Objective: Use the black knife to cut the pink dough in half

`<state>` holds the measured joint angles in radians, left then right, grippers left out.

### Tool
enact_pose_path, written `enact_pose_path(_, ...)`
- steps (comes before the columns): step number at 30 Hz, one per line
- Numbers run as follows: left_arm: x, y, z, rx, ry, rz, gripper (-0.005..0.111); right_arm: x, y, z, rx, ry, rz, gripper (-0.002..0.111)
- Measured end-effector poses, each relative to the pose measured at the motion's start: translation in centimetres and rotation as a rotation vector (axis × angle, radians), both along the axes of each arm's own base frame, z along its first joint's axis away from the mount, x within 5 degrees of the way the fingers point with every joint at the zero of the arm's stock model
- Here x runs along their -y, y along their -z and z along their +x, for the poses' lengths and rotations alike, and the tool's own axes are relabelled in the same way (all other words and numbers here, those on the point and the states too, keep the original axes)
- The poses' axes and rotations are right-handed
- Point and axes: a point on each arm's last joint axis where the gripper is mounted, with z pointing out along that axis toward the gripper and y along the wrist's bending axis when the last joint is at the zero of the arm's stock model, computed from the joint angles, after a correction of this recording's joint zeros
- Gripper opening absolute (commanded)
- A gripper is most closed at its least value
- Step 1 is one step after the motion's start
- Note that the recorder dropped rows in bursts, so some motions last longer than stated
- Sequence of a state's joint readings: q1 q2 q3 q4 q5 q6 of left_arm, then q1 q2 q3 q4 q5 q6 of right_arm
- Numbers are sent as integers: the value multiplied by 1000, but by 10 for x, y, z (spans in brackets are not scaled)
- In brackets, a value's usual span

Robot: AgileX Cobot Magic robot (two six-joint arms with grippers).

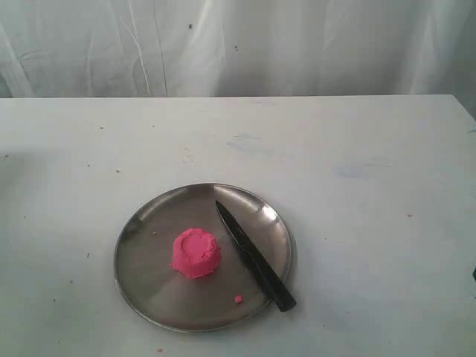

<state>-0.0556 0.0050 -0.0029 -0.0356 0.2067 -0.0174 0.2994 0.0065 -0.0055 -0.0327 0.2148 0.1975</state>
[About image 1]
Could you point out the round stainless steel plate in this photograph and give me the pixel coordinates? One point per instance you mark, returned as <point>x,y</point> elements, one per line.
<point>167,298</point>

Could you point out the pink dough lump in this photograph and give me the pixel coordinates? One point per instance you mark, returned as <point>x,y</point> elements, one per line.
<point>196,253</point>

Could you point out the white backdrop curtain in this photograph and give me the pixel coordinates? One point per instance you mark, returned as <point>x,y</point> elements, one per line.
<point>236,48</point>

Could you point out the black knife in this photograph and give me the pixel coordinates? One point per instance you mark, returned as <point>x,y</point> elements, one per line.
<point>265,276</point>

